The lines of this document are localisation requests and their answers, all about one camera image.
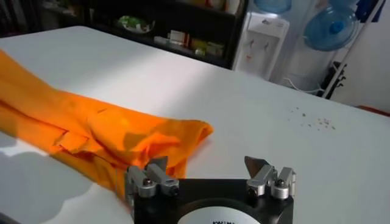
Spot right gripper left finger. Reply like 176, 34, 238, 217
124, 155, 180, 211

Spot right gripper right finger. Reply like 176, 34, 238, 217
243, 155, 297, 200

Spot orange t-shirt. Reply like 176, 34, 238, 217
0, 50, 214, 203

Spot scattered small crumbs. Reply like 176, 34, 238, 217
286, 106, 338, 131

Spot black folded stand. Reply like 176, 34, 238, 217
316, 60, 348, 98

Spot white water dispenser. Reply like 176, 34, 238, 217
233, 12, 290, 82

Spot white metal jug rack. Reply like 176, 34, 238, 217
321, 0, 386, 100

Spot bowl of green fruit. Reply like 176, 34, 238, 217
117, 15, 155, 34

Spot medium tilted blue water jug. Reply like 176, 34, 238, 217
303, 6, 360, 52

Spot black shelving unit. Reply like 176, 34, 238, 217
0, 0, 249, 70

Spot upright blue water jug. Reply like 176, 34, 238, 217
254, 0, 293, 15

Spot white floor cable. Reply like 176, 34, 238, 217
282, 77, 325, 94

